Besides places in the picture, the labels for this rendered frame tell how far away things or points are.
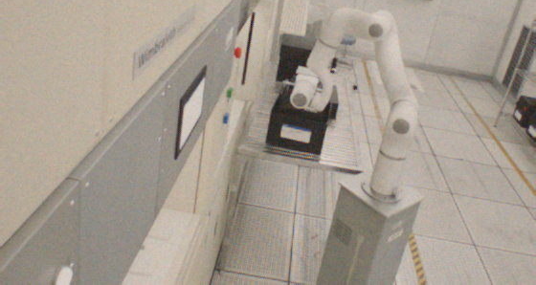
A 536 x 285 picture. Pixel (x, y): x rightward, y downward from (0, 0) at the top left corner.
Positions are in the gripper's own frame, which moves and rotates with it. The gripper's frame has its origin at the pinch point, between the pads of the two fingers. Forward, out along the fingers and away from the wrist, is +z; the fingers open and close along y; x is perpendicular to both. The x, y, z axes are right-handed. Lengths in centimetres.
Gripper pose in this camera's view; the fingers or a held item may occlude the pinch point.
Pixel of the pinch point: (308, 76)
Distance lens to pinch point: 228.2
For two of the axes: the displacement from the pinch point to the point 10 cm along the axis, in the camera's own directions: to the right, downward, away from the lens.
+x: 1.8, -9.1, -3.7
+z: 1.3, -3.5, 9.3
